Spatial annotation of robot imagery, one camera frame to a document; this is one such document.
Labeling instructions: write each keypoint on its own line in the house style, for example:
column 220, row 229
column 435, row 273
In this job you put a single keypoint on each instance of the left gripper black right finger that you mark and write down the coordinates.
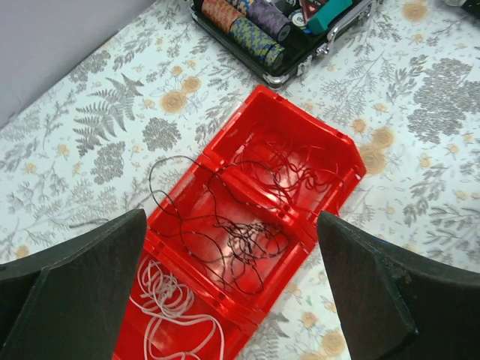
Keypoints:
column 395, row 304

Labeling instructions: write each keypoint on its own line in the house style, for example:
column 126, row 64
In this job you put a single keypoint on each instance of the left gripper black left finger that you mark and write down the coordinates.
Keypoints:
column 69, row 301

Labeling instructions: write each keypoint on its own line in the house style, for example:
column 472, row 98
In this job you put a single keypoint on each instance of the red three-compartment tray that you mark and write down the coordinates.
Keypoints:
column 232, row 227

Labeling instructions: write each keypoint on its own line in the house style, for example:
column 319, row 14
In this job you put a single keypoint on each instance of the floral table mat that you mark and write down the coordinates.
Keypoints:
column 402, row 85

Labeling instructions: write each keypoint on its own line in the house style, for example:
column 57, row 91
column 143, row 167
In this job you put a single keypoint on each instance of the black poker chip case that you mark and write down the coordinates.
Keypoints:
column 277, row 40

